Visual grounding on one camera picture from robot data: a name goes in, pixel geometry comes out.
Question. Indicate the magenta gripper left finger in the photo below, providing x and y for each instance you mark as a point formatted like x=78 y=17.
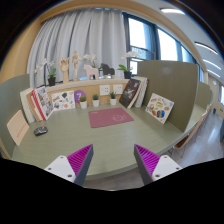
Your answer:
x=73 y=167

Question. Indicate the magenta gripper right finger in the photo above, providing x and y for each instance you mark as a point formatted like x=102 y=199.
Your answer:
x=153 y=167

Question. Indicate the pink mouse pad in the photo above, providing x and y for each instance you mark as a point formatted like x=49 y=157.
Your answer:
x=108 y=117

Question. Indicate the black computer mouse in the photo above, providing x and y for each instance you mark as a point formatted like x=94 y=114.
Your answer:
x=40 y=131

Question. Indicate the colourful picture book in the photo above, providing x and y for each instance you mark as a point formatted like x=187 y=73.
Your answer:
x=159 y=107

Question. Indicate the small potted plant left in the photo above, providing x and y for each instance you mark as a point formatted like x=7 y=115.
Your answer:
x=83 y=102

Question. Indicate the small potted plant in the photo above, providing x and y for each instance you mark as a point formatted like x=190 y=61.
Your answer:
x=95 y=100
x=83 y=102
x=113 y=99

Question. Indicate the illustrated white card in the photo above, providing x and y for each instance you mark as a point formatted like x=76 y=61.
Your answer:
x=63 y=100

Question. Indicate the small potted plant middle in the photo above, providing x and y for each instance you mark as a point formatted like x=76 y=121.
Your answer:
x=95 y=100

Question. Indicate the white books behind black book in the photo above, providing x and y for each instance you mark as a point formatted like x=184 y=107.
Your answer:
x=143 y=87

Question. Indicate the purple round sign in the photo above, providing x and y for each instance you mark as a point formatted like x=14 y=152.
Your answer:
x=78 y=94

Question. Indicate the black book leaning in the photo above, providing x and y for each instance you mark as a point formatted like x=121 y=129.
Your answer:
x=129 y=93

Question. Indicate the small potted plant right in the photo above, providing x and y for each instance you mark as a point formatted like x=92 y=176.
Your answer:
x=113 y=99

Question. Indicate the beige card on left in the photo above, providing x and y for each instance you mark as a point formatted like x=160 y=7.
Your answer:
x=17 y=127

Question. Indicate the red white magazine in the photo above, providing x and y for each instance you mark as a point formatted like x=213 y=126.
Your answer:
x=43 y=102

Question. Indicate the green partition panel right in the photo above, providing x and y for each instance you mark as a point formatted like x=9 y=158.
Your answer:
x=173 y=80

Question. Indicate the green partition panel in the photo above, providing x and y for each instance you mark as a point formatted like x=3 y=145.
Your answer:
x=10 y=103
x=173 y=80

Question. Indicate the white orchid left pot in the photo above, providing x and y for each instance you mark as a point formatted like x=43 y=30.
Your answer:
x=51 y=71

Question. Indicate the white orchid pot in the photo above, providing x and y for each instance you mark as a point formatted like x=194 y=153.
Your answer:
x=125 y=69
x=51 y=71

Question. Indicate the white books stack left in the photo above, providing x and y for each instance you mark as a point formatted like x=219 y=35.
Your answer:
x=26 y=106

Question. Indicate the green partition panel left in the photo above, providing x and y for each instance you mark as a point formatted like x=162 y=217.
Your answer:
x=10 y=103

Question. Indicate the white orchid right pot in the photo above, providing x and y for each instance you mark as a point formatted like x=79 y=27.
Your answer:
x=125 y=69

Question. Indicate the pink horse figurine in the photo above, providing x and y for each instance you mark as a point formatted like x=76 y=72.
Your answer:
x=91 y=72

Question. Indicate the black horse figurine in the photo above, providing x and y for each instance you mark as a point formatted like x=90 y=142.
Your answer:
x=107 y=70

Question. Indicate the wooden hand model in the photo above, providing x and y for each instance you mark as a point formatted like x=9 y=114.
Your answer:
x=64 y=66

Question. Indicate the wooden mannequin figure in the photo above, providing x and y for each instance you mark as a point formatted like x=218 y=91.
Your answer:
x=75 y=60

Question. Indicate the white orchid middle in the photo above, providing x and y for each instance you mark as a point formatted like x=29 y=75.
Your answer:
x=92 y=58

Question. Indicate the grey curtain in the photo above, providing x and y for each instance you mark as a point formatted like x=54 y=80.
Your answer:
x=89 y=31

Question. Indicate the white wall socket left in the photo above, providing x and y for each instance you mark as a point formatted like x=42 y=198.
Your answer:
x=104 y=90

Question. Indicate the white wall socket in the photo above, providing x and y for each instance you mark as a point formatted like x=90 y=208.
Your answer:
x=118 y=88
x=104 y=90

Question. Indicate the white wall socket right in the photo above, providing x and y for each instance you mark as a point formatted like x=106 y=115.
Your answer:
x=118 y=88

